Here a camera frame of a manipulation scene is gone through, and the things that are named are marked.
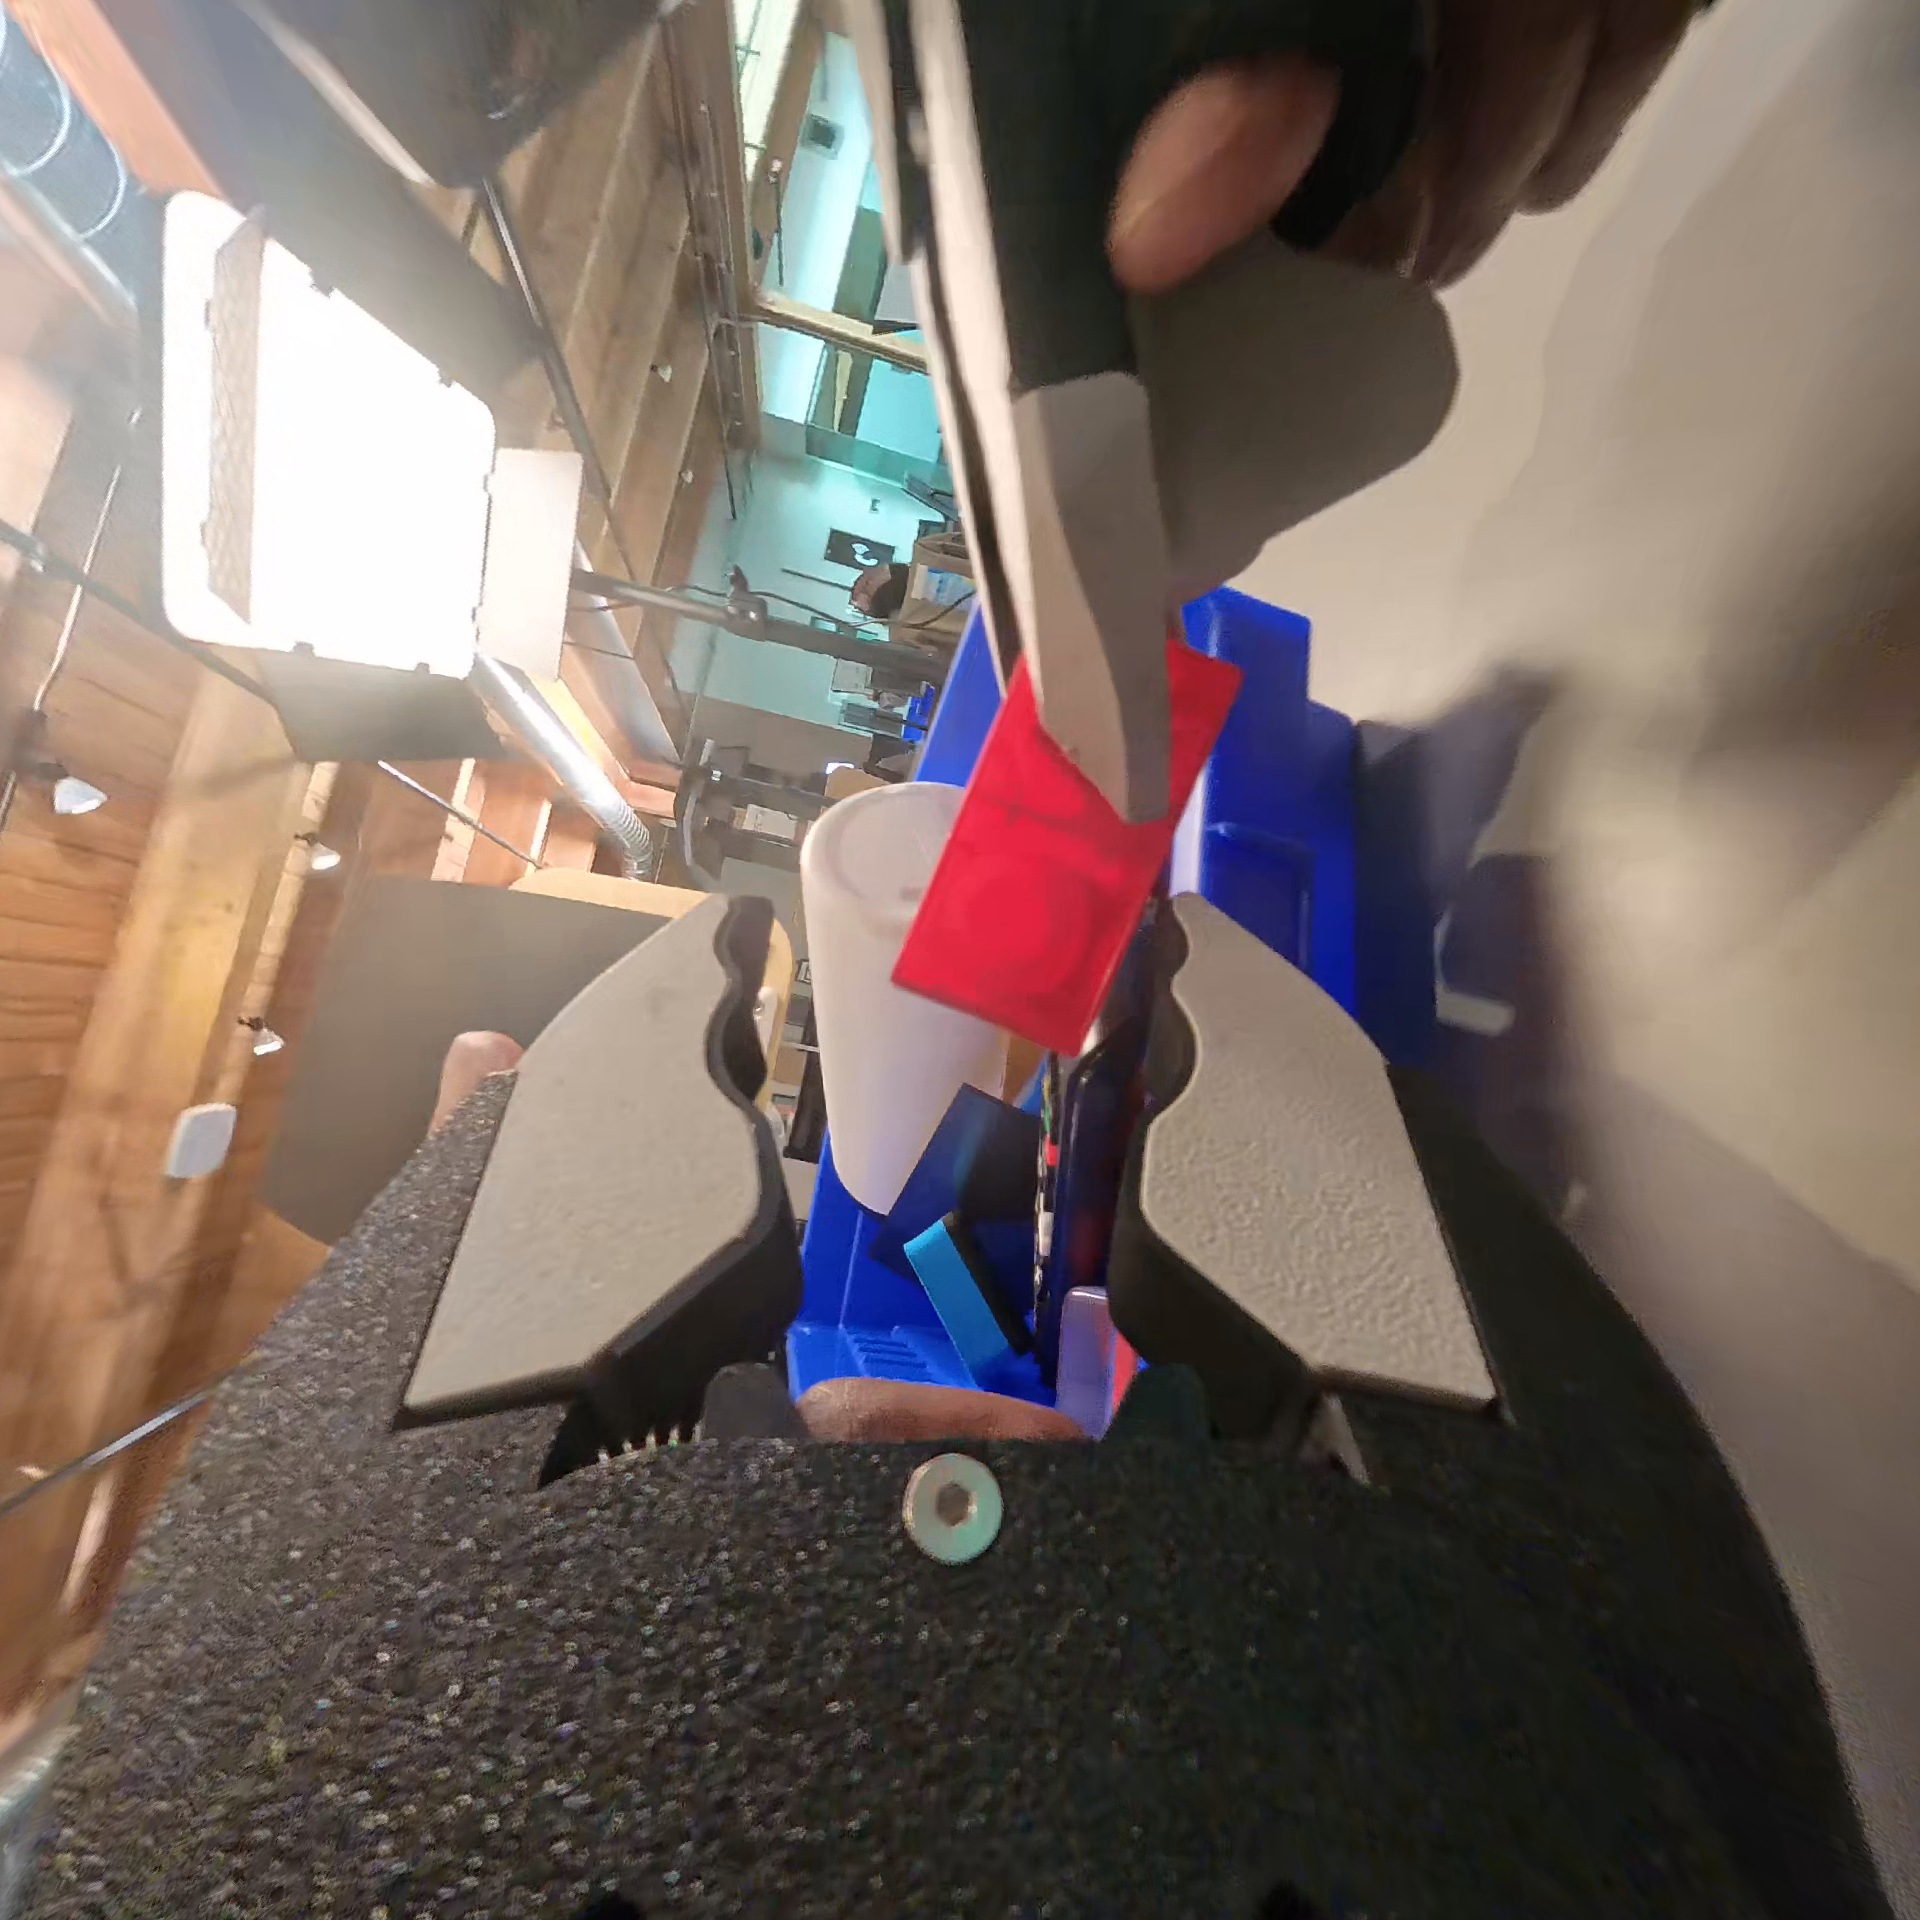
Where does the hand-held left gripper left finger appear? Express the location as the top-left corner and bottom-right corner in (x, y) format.
(396, 893), (808, 1429)

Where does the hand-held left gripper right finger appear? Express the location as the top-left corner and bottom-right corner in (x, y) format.
(1107, 891), (1507, 1429)

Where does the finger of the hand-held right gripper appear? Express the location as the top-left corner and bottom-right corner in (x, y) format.
(882, 0), (1183, 827)
(1128, 228), (1464, 602)

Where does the blue plastic bin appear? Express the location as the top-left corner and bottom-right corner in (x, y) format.
(785, 583), (1446, 1409)

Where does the red toy building block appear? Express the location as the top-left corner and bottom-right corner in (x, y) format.
(890, 636), (1248, 1056)

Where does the person's right hand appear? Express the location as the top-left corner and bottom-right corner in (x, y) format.
(1107, 0), (1730, 297)

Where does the black board wooden rim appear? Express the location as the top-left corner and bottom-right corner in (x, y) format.
(259, 870), (793, 1250)

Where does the black remote control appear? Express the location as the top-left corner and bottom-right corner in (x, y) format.
(1035, 1033), (1161, 1309)

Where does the white plastic cup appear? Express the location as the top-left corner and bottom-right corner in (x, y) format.
(798, 779), (1027, 1211)

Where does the blue translucent plastic piece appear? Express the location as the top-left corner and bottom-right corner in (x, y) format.
(885, 1086), (1044, 1247)

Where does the light blue foam block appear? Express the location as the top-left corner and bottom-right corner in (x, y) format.
(903, 1218), (1041, 1374)

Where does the LED light panel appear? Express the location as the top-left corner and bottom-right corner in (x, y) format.
(154, 188), (588, 686)

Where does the silver ceiling duct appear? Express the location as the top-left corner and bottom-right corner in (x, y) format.
(462, 656), (667, 890)

